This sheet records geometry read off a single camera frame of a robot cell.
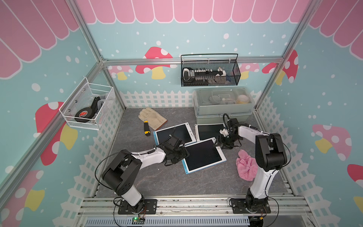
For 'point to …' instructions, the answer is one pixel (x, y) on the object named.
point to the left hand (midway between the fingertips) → (186, 158)
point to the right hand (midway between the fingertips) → (218, 145)
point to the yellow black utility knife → (146, 129)
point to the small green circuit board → (137, 220)
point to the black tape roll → (86, 113)
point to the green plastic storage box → (211, 104)
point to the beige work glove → (156, 120)
